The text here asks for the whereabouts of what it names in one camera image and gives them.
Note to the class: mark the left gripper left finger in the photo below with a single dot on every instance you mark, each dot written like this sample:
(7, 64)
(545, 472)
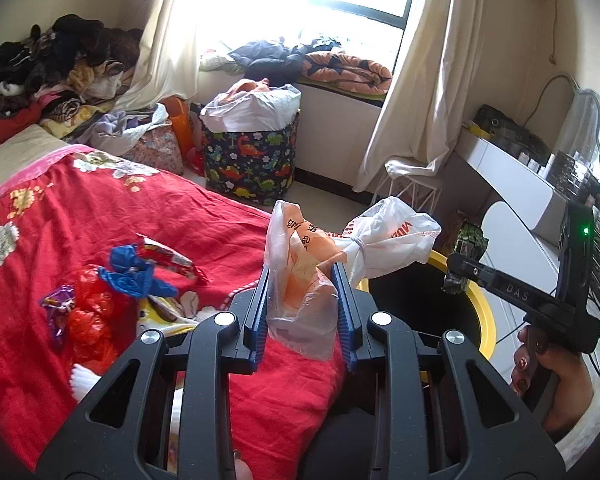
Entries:
(161, 411)

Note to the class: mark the floral fabric bag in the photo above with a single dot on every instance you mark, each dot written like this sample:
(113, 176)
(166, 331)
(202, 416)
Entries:
(158, 148)

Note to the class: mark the right cream curtain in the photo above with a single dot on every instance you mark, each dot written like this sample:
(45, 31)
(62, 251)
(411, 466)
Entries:
(421, 116)

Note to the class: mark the left hand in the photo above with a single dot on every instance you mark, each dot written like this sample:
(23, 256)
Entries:
(242, 470)

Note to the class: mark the cream curtain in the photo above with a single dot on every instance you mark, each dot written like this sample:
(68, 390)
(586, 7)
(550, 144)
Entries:
(168, 63)
(421, 116)

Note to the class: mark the orange patterned folded quilt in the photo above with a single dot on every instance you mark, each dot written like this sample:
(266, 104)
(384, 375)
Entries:
(347, 73)

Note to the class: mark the blue plastic bag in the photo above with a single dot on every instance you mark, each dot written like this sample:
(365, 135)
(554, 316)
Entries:
(133, 276)

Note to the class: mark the left cream curtain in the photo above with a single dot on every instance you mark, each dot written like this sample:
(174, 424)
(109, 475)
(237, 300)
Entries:
(168, 63)

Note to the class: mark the pile of dark clothes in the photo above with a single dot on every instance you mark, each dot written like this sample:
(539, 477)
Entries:
(74, 61)

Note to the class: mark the red floral bed blanket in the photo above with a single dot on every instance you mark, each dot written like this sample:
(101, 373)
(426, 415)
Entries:
(83, 238)

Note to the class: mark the purple snack wrapper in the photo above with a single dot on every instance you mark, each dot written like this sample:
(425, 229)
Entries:
(57, 306)

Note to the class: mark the white orange plastic bag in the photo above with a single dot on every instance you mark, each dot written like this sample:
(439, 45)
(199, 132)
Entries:
(302, 311)

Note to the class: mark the vanity mirror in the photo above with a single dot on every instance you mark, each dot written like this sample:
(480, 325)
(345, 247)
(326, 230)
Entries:
(579, 136)

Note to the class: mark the yellow white snack wrapper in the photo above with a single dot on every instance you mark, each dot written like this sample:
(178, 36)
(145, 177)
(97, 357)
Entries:
(160, 314)

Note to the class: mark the white wire side table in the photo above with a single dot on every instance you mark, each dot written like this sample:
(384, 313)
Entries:
(422, 193)

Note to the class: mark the red plastic bag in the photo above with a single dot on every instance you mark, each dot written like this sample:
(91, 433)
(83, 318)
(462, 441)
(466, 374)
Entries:
(101, 325)

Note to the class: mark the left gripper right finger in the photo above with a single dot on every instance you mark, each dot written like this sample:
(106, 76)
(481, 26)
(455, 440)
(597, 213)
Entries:
(442, 412)

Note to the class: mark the green black snack wrapper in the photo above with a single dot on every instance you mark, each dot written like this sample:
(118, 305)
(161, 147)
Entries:
(470, 244)

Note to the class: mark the colourful snack packet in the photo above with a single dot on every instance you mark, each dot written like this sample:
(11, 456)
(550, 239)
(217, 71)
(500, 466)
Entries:
(168, 258)

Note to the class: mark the yellow rimmed black trash bin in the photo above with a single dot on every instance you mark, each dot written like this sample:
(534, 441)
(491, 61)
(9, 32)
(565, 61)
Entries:
(415, 295)

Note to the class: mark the dark blue jacket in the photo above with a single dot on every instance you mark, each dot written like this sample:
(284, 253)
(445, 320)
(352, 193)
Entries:
(274, 61)

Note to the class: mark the white foam net bundle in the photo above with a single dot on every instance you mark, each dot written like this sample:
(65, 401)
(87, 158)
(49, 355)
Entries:
(82, 381)

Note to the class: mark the dinosaur print laundry basket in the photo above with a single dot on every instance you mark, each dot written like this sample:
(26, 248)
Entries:
(249, 144)

